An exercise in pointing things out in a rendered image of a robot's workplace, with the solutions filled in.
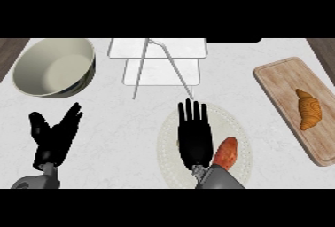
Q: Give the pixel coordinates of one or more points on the cream ceramic bowl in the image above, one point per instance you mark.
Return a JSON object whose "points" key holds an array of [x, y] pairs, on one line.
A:
{"points": [[54, 67]]}

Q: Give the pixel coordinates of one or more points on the black appliance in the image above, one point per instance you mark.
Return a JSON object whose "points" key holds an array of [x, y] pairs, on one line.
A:
{"points": [[234, 40]]}

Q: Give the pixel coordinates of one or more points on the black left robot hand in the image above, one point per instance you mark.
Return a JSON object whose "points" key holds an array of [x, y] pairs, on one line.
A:
{"points": [[52, 139]]}

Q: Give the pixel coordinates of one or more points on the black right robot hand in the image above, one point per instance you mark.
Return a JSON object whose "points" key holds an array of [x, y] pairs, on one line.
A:
{"points": [[194, 139]]}

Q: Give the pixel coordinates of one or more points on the round white woven placemat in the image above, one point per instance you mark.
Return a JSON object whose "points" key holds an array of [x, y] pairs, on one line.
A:
{"points": [[235, 124]]}

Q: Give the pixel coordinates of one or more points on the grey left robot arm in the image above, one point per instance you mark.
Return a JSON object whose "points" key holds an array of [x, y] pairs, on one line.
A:
{"points": [[39, 178]]}

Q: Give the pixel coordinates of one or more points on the wooden cutting board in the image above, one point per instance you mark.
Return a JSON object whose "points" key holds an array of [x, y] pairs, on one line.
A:
{"points": [[301, 109]]}

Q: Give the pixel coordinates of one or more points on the golden brown croissant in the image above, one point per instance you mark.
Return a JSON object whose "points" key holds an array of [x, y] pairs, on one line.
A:
{"points": [[309, 110]]}

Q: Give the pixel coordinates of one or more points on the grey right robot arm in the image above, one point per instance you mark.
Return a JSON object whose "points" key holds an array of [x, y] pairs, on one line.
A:
{"points": [[216, 178]]}

